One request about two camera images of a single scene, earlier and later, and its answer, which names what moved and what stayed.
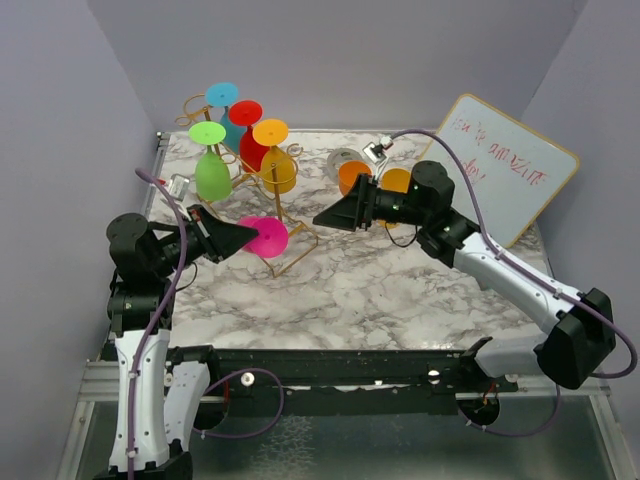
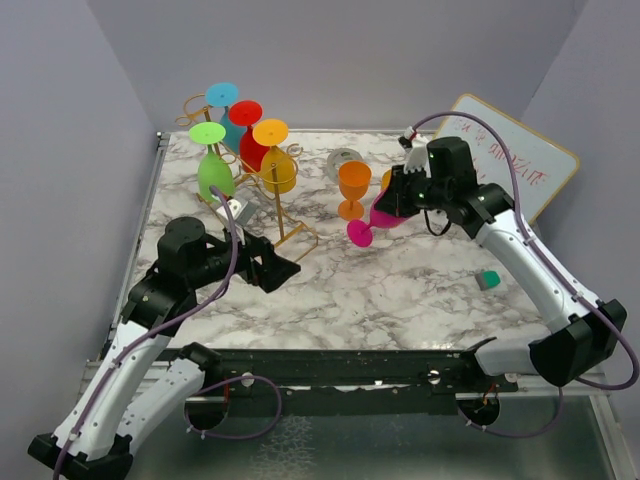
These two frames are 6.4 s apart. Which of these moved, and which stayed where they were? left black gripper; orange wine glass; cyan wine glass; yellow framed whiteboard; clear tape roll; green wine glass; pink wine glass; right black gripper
Moved: right black gripper; pink wine glass; left black gripper
Stayed: clear tape roll; cyan wine glass; orange wine glass; yellow framed whiteboard; green wine glass
